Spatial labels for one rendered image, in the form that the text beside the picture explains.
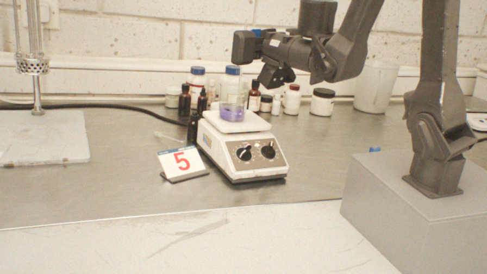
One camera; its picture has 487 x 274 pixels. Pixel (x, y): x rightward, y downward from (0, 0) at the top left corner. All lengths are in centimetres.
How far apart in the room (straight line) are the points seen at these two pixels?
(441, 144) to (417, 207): 9
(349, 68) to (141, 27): 74
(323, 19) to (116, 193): 47
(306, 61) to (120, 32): 68
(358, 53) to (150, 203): 43
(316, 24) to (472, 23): 117
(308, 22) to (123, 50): 70
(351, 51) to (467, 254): 35
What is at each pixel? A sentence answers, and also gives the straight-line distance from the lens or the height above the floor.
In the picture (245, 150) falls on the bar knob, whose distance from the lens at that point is 92.
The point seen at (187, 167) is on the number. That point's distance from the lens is 94.
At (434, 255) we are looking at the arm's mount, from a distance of 74.
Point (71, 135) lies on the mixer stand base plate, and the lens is 109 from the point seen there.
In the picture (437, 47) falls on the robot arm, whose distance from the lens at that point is 72.
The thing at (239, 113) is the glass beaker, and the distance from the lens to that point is 98.
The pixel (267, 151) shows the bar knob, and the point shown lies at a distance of 94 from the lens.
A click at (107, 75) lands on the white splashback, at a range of 136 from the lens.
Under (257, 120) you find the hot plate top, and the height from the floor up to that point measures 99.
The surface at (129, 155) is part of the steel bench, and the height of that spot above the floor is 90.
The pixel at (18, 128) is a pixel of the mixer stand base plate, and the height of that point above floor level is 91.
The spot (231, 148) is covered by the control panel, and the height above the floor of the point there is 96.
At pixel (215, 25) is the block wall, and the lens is 144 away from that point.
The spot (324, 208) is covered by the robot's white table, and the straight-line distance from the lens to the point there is 88.
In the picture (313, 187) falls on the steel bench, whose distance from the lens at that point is 95.
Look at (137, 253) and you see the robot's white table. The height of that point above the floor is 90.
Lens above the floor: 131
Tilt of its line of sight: 21 degrees down
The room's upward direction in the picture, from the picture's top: 7 degrees clockwise
